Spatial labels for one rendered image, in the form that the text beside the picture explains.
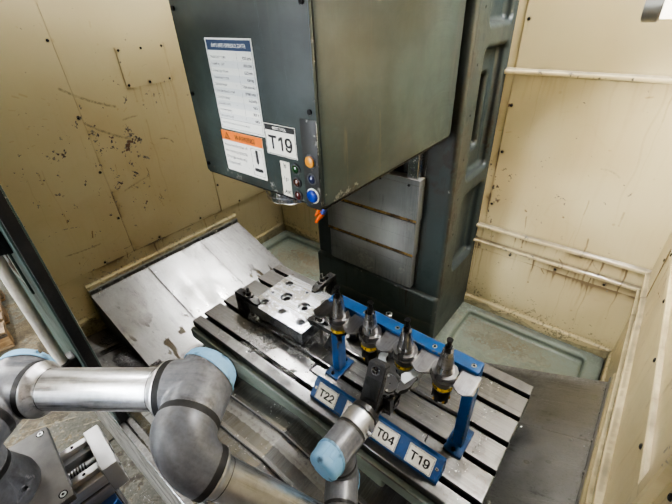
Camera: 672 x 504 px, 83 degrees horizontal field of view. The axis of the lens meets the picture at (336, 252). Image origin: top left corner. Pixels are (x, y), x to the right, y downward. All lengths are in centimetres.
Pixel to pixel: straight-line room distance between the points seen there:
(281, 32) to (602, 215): 135
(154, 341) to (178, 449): 130
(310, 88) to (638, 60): 112
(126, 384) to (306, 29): 75
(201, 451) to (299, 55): 72
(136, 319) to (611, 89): 212
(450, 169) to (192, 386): 108
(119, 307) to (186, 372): 134
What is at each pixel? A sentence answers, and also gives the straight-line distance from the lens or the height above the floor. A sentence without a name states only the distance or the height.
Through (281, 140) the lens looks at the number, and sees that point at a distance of 89.
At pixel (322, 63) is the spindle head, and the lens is 80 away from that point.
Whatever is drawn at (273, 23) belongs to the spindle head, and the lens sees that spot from 85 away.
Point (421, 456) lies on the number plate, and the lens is 119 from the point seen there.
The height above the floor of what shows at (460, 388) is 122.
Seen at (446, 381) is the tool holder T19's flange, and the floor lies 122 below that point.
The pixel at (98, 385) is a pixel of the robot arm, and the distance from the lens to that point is 92.
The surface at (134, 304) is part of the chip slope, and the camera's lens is 213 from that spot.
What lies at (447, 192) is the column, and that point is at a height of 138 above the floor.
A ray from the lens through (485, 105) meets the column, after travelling 169.
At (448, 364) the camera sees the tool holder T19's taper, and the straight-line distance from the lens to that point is 97.
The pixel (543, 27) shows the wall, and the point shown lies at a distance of 166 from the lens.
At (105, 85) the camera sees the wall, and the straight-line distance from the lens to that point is 201.
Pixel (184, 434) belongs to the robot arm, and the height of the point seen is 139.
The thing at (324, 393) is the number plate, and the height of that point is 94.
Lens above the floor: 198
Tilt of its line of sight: 33 degrees down
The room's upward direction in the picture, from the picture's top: 3 degrees counter-clockwise
